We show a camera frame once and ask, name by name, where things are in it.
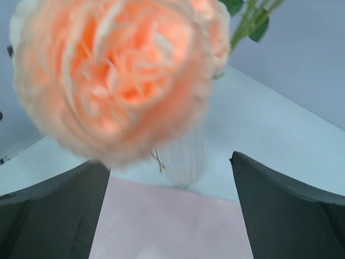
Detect purple wrapping paper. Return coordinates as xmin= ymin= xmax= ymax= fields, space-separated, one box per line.
xmin=89 ymin=177 xmax=253 ymax=259

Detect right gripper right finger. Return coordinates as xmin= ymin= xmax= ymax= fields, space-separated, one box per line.
xmin=230 ymin=152 xmax=344 ymax=259

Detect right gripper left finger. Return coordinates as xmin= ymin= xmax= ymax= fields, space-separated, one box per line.
xmin=1 ymin=162 xmax=110 ymax=259

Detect white ribbed ceramic vase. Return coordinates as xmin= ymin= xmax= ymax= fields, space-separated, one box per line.
xmin=151 ymin=124 xmax=205 ymax=189

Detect left aluminium frame post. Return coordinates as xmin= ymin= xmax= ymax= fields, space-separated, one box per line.
xmin=1 ymin=134 xmax=44 ymax=165

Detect pink flowers with green leaves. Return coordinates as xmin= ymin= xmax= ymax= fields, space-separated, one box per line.
xmin=222 ymin=0 xmax=284 ymax=52

